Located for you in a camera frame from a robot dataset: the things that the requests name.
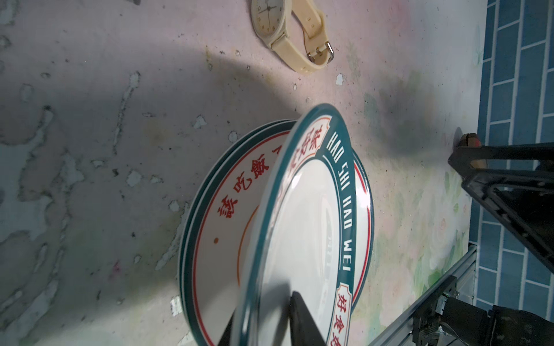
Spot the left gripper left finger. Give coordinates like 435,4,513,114
217,315,234,346

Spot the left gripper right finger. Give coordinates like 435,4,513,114
289,291,325,346

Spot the green rim round plate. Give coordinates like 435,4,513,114
229,104,358,345

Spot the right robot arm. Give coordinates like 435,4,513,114
441,133,553,345

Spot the aluminium mounting rail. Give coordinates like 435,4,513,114
371,245,478,345

